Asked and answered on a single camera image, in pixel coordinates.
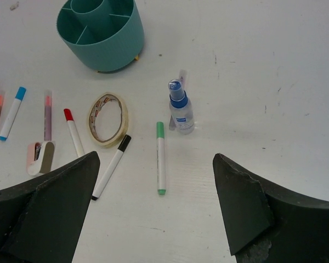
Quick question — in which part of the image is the black capped white marker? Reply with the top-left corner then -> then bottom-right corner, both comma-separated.
92,134 -> 132,201

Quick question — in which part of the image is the blue capped white marker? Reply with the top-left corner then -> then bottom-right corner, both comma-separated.
0,87 -> 26,141

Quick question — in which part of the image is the masking tape roll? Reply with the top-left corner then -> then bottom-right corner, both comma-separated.
87,92 -> 129,148

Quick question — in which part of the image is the clear pen behind bottle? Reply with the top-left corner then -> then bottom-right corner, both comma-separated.
169,69 -> 188,131

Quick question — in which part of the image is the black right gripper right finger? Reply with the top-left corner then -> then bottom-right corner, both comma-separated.
213,153 -> 329,262

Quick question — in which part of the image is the teal round desk organizer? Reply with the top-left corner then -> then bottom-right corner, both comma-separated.
56,0 -> 145,72

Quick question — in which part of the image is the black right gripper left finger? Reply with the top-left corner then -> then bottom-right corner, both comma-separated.
0,151 -> 100,262

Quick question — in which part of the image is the green capped white marker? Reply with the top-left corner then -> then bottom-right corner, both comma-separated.
156,122 -> 166,196

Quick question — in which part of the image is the red capped white marker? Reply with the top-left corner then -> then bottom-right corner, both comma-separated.
64,108 -> 84,157

